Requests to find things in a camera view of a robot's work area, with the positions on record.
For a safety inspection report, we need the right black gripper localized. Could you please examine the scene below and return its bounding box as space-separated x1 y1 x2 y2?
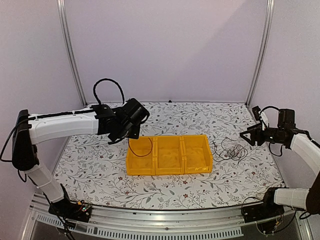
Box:
240 122 284 147

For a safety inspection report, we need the green cable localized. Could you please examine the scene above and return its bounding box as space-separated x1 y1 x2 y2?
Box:
216 147 245 165

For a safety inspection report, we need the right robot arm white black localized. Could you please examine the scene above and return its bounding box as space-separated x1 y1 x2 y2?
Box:
239 106 320 218

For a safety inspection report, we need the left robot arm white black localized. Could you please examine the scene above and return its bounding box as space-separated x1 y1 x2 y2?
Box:
7 98 150 217

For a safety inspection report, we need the left yellow plastic bin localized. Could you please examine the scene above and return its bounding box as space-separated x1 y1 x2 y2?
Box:
126 136 155 176

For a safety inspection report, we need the yellow plastic bin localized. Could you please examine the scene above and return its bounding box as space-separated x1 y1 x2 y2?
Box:
126 136 155 176
182 134 213 174
153 136 184 176

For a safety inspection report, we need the middle yellow plastic bin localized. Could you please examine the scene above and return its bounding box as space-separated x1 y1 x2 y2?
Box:
153 136 184 176

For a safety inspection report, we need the right yellow plastic bin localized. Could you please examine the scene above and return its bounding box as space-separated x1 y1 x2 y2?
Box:
182 134 213 174

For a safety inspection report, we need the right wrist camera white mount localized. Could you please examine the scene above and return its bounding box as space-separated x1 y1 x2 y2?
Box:
252 106 269 131

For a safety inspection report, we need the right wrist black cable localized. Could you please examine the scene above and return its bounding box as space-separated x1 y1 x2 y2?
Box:
259 105 285 157

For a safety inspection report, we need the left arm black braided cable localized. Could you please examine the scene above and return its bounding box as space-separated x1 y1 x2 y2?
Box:
92 78 125 107

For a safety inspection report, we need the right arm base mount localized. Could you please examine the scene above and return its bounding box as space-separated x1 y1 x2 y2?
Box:
241 203 285 223

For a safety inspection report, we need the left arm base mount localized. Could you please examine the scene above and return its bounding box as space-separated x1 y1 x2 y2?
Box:
48 199 92 223

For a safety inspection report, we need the front aluminium rail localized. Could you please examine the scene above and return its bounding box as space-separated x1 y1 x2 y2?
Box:
21 193 320 240

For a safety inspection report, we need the right aluminium frame post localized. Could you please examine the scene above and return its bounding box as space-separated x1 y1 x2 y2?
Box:
245 0 275 107

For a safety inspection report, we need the aluminium frame post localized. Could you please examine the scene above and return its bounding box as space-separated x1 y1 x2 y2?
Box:
245 0 275 107
56 0 88 106

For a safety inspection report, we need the left aluminium frame post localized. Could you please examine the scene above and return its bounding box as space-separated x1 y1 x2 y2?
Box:
56 0 88 106

